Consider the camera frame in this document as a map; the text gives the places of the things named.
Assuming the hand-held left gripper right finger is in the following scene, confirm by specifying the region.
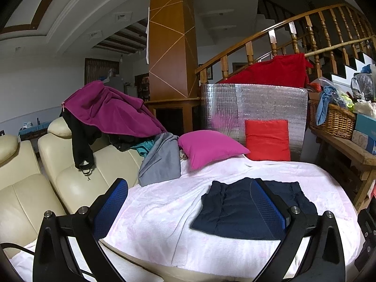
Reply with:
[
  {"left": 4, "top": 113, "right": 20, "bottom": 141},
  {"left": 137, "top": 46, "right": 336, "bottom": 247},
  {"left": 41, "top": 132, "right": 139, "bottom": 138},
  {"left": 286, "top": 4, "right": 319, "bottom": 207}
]
[{"left": 250, "top": 178, "right": 346, "bottom": 282}]

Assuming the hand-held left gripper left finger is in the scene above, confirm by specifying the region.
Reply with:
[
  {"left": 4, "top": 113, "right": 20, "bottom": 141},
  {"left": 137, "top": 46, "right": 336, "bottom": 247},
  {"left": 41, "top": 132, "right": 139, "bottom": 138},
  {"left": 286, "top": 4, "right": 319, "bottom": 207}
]
[{"left": 32, "top": 178, "right": 130, "bottom": 282}]

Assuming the navy padded jacket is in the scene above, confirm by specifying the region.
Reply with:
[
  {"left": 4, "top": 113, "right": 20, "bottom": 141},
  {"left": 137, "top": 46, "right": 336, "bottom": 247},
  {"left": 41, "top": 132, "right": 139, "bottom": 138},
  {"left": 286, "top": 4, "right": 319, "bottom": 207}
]
[{"left": 190, "top": 178, "right": 318, "bottom": 241}]

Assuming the cream leather sofa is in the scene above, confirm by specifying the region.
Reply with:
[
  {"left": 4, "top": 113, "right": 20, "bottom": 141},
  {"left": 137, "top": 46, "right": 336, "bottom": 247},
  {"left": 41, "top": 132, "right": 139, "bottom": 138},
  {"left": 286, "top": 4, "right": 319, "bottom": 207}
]
[{"left": 0, "top": 117, "right": 265, "bottom": 282}]

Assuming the pink white fleece blanket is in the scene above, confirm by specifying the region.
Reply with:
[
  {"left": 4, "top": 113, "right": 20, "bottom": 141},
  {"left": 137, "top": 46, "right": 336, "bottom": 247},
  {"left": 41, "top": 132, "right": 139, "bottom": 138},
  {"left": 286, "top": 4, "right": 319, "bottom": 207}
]
[{"left": 9, "top": 153, "right": 362, "bottom": 282}]

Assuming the grey garment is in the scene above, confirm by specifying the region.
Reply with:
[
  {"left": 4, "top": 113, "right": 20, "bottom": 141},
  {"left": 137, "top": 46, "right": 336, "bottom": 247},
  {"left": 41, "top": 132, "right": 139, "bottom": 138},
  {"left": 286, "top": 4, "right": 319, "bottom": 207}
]
[{"left": 139, "top": 132, "right": 181, "bottom": 187}]

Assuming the teal garment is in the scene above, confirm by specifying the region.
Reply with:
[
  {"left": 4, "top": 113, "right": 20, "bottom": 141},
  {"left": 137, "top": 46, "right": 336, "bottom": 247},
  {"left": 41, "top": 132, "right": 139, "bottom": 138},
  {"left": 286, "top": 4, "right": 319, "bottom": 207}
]
[{"left": 131, "top": 140, "right": 155, "bottom": 157}]

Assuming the red pillow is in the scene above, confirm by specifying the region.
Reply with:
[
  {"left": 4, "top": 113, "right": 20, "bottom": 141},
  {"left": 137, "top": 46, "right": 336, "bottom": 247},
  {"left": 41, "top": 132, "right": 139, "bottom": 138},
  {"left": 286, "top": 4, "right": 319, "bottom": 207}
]
[{"left": 244, "top": 119, "right": 291, "bottom": 161}]

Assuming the black garment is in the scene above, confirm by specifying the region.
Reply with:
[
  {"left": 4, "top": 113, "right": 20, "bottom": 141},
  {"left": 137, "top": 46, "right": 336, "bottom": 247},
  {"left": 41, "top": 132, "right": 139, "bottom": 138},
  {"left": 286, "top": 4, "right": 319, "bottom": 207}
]
[{"left": 63, "top": 110, "right": 141, "bottom": 177}]

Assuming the magenta pillow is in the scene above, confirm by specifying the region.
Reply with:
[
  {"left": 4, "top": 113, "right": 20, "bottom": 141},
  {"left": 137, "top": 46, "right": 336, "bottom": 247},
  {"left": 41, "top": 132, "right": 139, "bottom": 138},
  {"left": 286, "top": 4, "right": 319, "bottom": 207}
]
[{"left": 178, "top": 130, "right": 251, "bottom": 171}]

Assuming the magenta fleece garment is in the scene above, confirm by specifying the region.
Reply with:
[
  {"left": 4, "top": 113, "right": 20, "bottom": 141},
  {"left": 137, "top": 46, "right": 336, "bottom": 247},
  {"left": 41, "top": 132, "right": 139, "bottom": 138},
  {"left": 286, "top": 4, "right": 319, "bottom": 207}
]
[{"left": 59, "top": 81, "right": 168, "bottom": 138}]

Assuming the silver foil insulation panel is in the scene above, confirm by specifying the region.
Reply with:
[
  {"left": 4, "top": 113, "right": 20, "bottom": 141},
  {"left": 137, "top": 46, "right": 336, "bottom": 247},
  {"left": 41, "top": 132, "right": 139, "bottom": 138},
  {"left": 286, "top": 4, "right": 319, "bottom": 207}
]
[{"left": 200, "top": 84, "right": 310, "bottom": 161}]

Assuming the low side table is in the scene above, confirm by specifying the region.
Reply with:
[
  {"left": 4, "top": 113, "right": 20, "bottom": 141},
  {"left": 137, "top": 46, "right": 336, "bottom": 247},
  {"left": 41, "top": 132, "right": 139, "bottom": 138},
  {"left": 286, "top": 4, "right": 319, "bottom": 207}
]
[{"left": 18, "top": 120, "right": 49, "bottom": 141}]

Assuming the wicker basket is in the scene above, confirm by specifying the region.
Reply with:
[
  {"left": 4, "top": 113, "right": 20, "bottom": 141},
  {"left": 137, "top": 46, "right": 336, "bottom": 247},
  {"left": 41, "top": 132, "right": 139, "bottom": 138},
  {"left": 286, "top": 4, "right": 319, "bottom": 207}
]
[{"left": 309, "top": 100, "right": 356, "bottom": 140}]

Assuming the light blue cardboard box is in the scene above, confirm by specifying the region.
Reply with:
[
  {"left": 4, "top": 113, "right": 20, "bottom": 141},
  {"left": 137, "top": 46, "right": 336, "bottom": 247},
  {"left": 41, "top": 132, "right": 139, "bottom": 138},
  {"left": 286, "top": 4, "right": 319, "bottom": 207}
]
[{"left": 355, "top": 114, "right": 376, "bottom": 134}]

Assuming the blue cloth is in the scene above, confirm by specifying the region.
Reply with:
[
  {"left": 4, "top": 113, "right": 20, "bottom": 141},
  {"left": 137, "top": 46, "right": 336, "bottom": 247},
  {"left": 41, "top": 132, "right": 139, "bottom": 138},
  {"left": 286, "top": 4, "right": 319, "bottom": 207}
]
[{"left": 316, "top": 86, "right": 335, "bottom": 124}]

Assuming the dark display shelf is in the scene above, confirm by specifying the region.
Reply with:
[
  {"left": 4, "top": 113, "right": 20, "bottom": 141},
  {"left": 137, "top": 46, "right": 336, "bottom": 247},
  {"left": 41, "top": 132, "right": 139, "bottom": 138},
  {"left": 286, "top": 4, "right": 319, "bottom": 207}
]
[{"left": 135, "top": 73, "right": 150, "bottom": 100}]

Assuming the beige plastic bag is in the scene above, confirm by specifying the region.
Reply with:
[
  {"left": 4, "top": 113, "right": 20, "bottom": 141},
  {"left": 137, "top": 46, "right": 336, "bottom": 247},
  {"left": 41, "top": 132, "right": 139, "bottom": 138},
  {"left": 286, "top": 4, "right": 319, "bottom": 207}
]
[{"left": 354, "top": 99, "right": 376, "bottom": 115}]

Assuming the red cloth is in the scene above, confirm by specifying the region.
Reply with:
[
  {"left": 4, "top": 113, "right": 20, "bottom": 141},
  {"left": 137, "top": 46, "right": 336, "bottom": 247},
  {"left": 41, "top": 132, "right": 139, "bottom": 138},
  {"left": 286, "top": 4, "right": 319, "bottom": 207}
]
[{"left": 219, "top": 53, "right": 313, "bottom": 88}]

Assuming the clear bag with dark contents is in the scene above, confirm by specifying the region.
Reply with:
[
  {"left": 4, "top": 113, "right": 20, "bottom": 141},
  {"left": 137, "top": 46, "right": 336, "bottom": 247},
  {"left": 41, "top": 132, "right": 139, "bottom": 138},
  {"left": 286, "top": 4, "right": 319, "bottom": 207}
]
[{"left": 351, "top": 73, "right": 376, "bottom": 100}]

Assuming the wooden stair railing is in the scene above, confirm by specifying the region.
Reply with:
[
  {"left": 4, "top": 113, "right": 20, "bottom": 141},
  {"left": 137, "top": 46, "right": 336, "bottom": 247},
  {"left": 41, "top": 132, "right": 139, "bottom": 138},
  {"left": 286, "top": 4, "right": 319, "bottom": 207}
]
[{"left": 195, "top": 3, "right": 376, "bottom": 84}]

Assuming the wooden pillar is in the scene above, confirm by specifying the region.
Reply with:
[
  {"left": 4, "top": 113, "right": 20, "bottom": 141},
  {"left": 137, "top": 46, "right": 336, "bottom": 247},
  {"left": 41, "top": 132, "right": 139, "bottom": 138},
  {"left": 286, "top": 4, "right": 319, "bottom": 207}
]
[{"left": 146, "top": 0, "right": 202, "bottom": 136}]

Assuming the black cable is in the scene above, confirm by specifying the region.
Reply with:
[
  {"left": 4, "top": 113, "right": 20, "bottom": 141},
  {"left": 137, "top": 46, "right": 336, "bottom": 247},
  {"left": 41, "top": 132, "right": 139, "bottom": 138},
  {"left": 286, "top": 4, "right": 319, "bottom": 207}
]
[{"left": 0, "top": 242, "right": 40, "bottom": 257}]

